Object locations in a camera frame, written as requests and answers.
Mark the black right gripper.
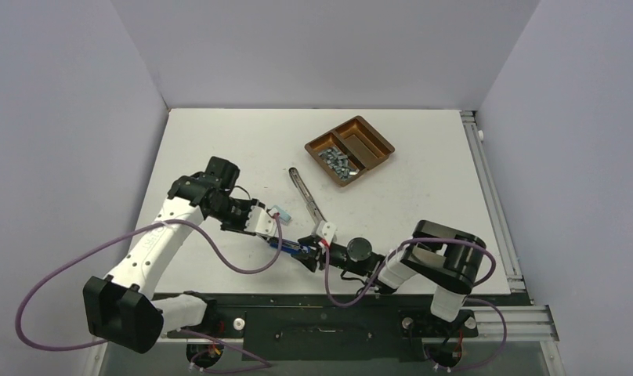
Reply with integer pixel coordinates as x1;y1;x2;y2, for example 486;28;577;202
294;234;369;276

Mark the silver black stapler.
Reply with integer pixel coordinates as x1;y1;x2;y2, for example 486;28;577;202
288;167;325;225

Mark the light blue staple box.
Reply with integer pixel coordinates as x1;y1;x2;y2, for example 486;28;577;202
269;205;292;224

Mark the blue stapler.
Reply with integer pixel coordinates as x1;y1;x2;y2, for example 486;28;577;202
266;237;312;260

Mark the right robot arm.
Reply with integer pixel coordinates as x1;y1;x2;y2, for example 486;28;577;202
291;220;497;335

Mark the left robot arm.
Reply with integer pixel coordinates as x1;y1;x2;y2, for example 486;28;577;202
83;157;277;353

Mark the pile of grey staples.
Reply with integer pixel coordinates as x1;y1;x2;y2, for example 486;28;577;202
317;146;360;181

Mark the brown plastic divided tray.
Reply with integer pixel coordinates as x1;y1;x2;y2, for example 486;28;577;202
304;115;396;187

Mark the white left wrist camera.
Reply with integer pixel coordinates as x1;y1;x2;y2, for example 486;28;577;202
244;206;277;237

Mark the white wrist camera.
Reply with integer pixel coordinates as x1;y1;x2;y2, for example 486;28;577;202
244;206;277;237
313;220;337;244

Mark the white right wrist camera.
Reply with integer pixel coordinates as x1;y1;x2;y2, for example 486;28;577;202
313;220;337;244

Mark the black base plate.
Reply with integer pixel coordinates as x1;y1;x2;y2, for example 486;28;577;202
168;295;490;362

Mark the aluminium frame rail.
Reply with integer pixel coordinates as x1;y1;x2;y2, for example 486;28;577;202
90;110;562;345

